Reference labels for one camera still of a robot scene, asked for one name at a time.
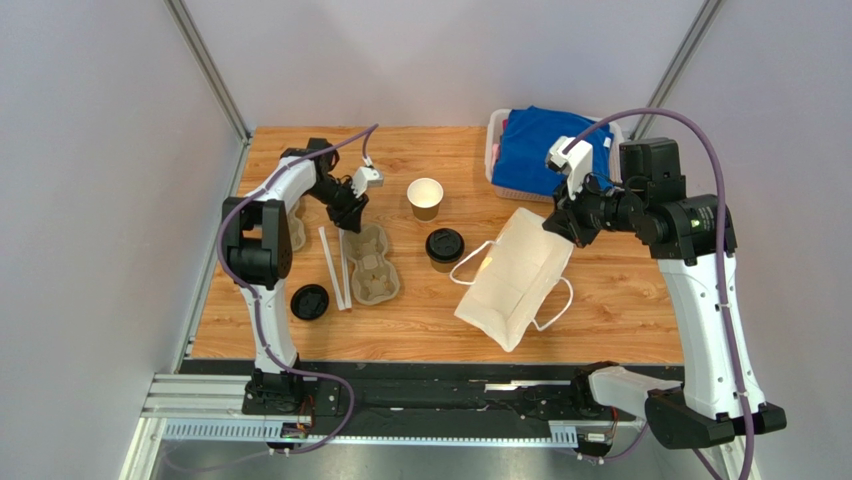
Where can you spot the white plastic basket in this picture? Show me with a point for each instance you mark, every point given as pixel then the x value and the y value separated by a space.
pixel 495 129

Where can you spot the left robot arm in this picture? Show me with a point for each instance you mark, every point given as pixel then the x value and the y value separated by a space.
pixel 255 250

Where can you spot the paper coffee cup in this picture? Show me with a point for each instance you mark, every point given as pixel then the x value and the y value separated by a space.
pixel 425 196
pixel 444 251

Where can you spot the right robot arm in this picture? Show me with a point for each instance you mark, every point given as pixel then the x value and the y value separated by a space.
pixel 693 242

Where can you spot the brown paper bag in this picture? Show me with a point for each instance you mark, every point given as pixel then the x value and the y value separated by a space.
pixel 509 278

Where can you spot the blue folded towel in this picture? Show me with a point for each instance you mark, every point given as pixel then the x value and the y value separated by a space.
pixel 524 144

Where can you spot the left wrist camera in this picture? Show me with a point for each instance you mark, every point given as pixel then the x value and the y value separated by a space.
pixel 365 177

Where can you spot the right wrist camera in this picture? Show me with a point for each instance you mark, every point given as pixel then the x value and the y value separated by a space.
pixel 573 159

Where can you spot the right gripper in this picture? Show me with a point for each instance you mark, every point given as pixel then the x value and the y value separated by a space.
pixel 570 216

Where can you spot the black cup lid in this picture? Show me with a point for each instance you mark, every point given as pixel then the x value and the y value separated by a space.
pixel 444 244
pixel 310 302

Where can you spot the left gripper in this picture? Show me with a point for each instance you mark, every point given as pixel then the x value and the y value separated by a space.
pixel 351 215

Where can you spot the aluminium frame rail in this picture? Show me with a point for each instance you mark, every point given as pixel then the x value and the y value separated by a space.
pixel 195 410

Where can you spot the grey pulp cup carrier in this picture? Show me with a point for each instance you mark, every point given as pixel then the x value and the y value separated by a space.
pixel 374 278

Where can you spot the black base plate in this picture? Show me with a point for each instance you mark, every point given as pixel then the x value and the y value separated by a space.
pixel 441 401

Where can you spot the white wrapped straw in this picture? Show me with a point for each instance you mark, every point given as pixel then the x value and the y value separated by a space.
pixel 346 286
pixel 331 269

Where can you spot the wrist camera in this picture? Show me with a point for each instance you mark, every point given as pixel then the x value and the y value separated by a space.
pixel 365 177
pixel 573 159

